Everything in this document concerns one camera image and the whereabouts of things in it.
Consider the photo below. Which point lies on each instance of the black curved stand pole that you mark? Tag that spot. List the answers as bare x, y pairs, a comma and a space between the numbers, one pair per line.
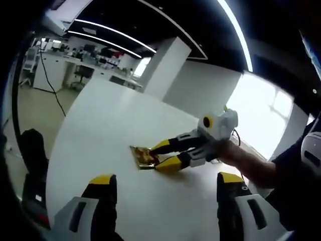
17, 100

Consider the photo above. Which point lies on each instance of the black swivel office chair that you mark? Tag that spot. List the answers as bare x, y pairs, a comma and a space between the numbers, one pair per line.
81, 75

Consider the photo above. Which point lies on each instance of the white counter cabinets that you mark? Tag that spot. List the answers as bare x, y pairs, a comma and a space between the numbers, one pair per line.
50, 72

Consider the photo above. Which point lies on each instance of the round ceiling sensor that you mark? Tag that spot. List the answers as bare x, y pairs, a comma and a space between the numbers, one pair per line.
314, 91

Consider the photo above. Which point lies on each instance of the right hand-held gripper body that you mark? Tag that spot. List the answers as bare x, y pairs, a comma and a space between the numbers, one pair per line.
220, 125

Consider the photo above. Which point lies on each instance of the white ceiling air conditioner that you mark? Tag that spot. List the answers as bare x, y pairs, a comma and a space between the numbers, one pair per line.
72, 12

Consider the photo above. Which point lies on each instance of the gold skincare sachet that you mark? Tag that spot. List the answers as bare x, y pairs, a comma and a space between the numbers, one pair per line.
143, 157

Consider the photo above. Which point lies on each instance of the long ceiling light strip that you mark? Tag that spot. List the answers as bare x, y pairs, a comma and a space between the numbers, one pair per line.
238, 30

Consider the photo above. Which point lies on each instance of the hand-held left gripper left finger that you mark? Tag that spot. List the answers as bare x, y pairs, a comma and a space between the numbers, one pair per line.
105, 216

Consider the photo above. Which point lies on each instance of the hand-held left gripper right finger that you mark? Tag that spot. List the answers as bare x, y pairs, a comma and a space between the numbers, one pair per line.
228, 216

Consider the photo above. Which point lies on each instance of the large window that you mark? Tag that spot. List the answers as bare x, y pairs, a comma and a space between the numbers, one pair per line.
310, 120
260, 113

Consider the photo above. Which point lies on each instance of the white mesh office chair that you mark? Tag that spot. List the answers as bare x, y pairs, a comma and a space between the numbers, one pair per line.
30, 65

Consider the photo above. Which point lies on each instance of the white chest-worn device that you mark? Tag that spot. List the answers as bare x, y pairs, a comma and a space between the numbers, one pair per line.
312, 150

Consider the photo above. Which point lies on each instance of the person's right hand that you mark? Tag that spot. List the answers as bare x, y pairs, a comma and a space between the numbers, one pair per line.
225, 151

